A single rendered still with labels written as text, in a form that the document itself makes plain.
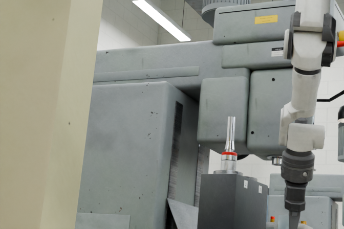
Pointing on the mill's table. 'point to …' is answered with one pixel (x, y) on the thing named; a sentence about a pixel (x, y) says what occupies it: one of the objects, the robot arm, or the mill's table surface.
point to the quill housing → (267, 110)
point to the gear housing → (255, 56)
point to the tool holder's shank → (230, 134)
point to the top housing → (262, 22)
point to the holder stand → (231, 201)
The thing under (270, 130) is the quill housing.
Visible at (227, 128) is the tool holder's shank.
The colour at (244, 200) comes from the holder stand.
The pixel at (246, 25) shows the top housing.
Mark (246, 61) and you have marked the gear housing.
